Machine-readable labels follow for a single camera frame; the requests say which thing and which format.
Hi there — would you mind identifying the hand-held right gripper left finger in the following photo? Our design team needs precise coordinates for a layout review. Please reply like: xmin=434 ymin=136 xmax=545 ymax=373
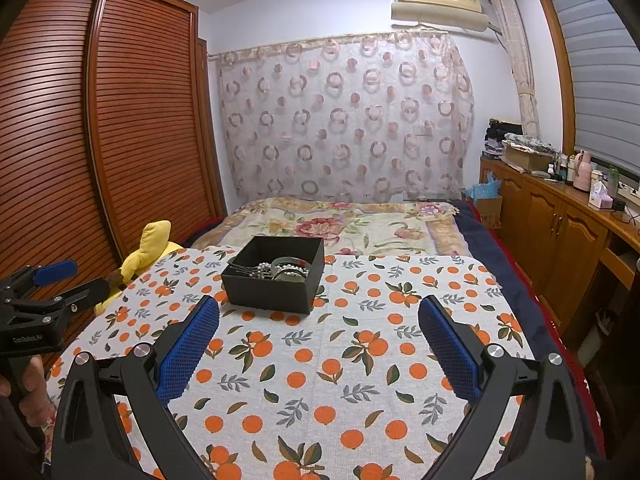
xmin=50 ymin=295 xmax=221 ymax=480

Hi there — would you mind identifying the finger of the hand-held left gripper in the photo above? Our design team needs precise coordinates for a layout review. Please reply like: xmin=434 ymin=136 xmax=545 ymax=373
xmin=0 ymin=259 xmax=78 ymax=301
xmin=10 ymin=279 xmax=111 ymax=321

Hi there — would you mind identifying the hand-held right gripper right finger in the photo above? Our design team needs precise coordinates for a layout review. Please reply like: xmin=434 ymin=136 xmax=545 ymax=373
xmin=417 ymin=295 xmax=588 ymax=480

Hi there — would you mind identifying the black square box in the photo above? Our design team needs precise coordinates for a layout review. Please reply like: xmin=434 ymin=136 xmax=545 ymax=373
xmin=221 ymin=236 xmax=326 ymax=315

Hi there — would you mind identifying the pile of mixed jewelry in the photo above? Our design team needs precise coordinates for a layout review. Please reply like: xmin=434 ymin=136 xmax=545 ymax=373
xmin=227 ymin=255 xmax=312 ymax=282

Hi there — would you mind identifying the person's left hand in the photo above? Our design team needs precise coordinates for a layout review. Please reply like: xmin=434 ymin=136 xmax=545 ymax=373
xmin=0 ymin=356 xmax=50 ymax=413

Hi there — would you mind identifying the yellow plush toy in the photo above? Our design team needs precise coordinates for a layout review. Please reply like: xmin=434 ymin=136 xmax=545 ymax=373
xmin=95 ymin=220 xmax=185 ymax=316

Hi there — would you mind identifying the dark blue quilt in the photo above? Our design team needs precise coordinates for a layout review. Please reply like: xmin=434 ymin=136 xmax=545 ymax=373
xmin=452 ymin=199 xmax=601 ymax=461

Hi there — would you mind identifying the orange fruit print cloth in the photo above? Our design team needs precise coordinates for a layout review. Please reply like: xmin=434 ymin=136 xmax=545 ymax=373
xmin=45 ymin=245 xmax=551 ymax=480

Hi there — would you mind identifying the small brown cardboard box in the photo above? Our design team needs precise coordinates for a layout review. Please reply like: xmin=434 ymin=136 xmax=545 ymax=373
xmin=477 ymin=195 xmax=503 ymax=229

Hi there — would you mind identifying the white waste bin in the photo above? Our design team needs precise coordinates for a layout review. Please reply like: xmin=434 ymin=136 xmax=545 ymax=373
xmin=582 ymin=307 xmax=623 ymax=356

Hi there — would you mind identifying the wooden side cabinet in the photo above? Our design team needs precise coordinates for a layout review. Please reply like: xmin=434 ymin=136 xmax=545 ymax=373
xmin=479 ymin=154 xmax=640 ymax=351

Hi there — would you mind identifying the floral bedspread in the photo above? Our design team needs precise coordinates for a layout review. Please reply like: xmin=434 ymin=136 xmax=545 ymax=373
xmin=190 ymin=196 xmax=471 ymax=258

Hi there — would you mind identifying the blue gift bag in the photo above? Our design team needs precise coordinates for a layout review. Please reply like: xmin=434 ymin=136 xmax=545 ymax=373
xmin=464 ymin=170 xmax=502 ymax=201

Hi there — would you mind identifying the wooden slatted wardrobe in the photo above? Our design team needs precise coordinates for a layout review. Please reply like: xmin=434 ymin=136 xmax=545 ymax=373
xmin=0 ymin=0 xmax=228 ymax=361

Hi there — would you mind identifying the cardboard box with cloth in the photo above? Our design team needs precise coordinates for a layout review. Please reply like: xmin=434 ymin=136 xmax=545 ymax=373
xmin=501 ymin=132 xmax=558 ymax=173

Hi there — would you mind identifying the pink tissue box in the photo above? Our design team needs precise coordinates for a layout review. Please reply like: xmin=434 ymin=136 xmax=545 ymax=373
xmin=587 ymin=182 xmax=613 ymax=211

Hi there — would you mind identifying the pink thermos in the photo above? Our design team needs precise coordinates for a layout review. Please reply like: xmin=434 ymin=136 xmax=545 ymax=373
xmin=572 ymin=149 xmax=593 ymax=192

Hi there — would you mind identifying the stack of folded clothes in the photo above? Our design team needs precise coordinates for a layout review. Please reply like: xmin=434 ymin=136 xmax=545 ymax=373
xmin=484 ymin=119 xmax=523 ymax=161

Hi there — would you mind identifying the beige patterned side curtain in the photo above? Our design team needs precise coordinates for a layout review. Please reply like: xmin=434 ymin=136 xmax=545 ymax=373
xmin=487 ymin=0 xmax=542 ymax=141

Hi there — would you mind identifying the grey window blind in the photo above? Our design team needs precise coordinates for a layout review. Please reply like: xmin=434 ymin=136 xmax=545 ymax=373
xmin=547 ymin=0 xmax=640 ymax=176

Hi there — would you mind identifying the ring pattern sheer curtain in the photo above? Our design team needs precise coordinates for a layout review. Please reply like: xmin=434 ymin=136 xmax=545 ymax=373
xmin=212 ymin=30 xmax=475 ymax=203

